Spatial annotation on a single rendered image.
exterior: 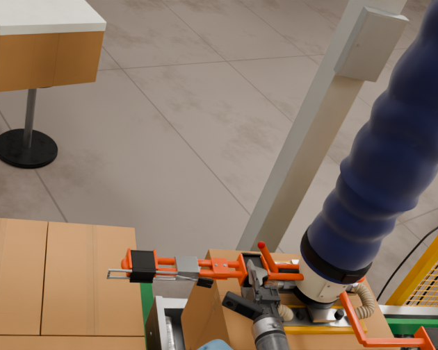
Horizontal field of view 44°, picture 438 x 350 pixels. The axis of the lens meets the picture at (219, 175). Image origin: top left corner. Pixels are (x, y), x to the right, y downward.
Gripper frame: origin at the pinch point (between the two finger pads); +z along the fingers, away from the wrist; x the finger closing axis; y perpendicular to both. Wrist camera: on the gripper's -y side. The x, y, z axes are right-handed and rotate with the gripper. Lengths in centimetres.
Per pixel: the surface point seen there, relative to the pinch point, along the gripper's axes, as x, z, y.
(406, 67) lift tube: 76, 0, 16
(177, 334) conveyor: -70, 24, 0
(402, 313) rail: -60, 30, 110
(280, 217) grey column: -63, 94, 65
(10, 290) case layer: -65, 40, -68
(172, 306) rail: -60, 30, -4
